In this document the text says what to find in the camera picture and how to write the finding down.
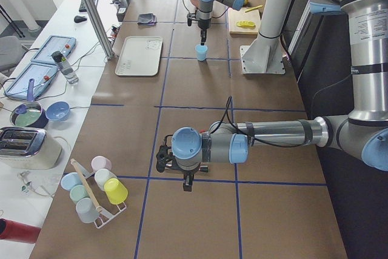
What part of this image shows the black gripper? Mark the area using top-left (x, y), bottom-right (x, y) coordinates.
top-left (156, 135), bottom-right (207, 192)
top-left (187, 10), bottom-right (212, 45)

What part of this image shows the light blue cup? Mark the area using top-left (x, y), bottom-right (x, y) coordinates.
top-left (195, 44), bottom-right (208, 61)

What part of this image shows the yellow cup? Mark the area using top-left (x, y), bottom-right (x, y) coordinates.
top-left (104, 178), bottom-right (129, 205)

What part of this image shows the white cup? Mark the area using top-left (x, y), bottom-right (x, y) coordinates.
top-left (94, 168), bottom-right (117, 192)

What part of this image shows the pink cup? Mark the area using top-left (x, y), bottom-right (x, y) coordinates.
top-left (91, 155), bottom-right (112, 172)

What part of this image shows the grey cup on rack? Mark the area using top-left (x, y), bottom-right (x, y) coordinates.
top-left (76, 197), bottom-right (99, 223)

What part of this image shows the green cup on rack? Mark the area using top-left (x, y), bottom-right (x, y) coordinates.
top-left (70, 184), bottom-right (89, 204)

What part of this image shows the blue cup on rack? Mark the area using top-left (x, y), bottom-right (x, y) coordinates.
top-left (60, 172), bottom-right (82, 191)

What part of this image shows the bamboo cutting board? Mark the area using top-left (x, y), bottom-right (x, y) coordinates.
top-left (227, 7), bottom-right (261, 35)

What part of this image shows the lemon slices row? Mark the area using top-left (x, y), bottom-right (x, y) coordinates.
top-left (236, 21), bottom-right (256, 29)

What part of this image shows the yellow green knife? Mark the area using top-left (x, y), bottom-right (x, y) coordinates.
top-left (244, 5), bottom-right (263, 13)

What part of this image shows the grey folded cloth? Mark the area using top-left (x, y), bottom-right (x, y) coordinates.
top-left (137, 13), bottom-right (157, 25)

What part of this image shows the cream bear tray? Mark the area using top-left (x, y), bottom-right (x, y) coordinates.
top-left (115, 36), bottom-right (163, 76)

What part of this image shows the black computer mouse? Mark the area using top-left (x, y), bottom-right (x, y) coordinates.
top-left (73, 15), bottom-right (87, 24)

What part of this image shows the clear water bottle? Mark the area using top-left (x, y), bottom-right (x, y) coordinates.
top-left (51, 51), bottom-right (79, 84)

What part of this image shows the blue bowl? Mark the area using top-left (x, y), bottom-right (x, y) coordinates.
top-left (45, 101), bottom-right (70, 121)

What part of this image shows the teach pendant far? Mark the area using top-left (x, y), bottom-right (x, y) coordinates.
top-left (31, 35), bottom-right (76, 65)

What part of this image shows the teach pendant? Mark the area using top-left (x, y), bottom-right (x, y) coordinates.
top-left (3, 62), bottom-right (59, 100)
top-left (31, 35), bottom-right (76, 65)

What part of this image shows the cream toaster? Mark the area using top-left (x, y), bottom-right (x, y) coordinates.
top-left (1, 127), bottom-right (62, 170)

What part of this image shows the teach pendant near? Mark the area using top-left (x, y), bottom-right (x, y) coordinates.
top-left (3, 62), bottom-right (59, 100)

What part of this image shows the red cylinder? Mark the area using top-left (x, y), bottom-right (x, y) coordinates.
top-left (1, 218), bottom-right (41, 244)

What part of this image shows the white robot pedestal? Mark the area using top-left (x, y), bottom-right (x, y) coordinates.
top-left (240, 0), bottom-right (292, 74)

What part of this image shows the cup rack with wooden handle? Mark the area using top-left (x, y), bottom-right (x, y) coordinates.
top-left (70, 158), bottom-right (127, 229)

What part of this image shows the aluminium frame post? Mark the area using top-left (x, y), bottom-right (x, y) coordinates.
top-left (83, 0), bottom-right (115, 60)

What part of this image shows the purple handled saucepan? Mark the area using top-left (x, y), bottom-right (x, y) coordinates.
top-left (10, 78), bottom-right (49, 129)

